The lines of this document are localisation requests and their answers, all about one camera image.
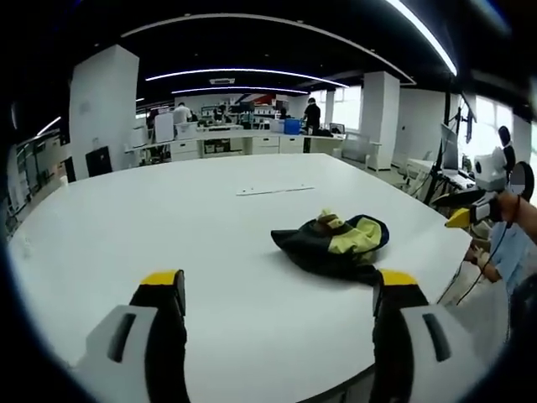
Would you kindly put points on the person's light blue clothing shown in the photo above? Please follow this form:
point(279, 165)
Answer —
point(509, 252)

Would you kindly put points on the white template strip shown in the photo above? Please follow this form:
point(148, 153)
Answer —
point(272, 190)

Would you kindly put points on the black panel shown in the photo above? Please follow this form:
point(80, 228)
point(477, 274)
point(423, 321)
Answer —
point(99, 160)

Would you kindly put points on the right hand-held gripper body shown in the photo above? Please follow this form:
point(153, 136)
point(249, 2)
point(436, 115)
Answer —
point(488, 172)

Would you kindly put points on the computer monitor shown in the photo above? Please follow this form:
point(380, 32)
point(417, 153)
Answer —
point(449, 148)

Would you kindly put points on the black tripod stand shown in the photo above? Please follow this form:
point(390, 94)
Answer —
point(438, 168)

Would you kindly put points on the dark blue yellow garment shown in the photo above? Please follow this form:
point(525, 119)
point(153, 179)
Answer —
point(335, 243)

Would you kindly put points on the white ceiling light strip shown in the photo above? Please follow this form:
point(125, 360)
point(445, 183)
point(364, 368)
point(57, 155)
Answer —
point(247, 74)
point(423, 33)

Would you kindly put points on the long white counter with drawers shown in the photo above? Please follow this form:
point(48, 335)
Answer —
point(251, 142)

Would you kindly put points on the blue storage box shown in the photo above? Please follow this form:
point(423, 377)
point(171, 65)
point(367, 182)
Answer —
point(292, 125)

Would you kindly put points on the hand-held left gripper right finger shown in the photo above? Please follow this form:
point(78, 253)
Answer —
point(411, 361)

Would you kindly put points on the person's right hand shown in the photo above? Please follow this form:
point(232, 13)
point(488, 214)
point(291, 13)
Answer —
point(508, 207)

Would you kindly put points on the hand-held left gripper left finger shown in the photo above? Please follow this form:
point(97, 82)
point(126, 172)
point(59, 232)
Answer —
point(134, 361)

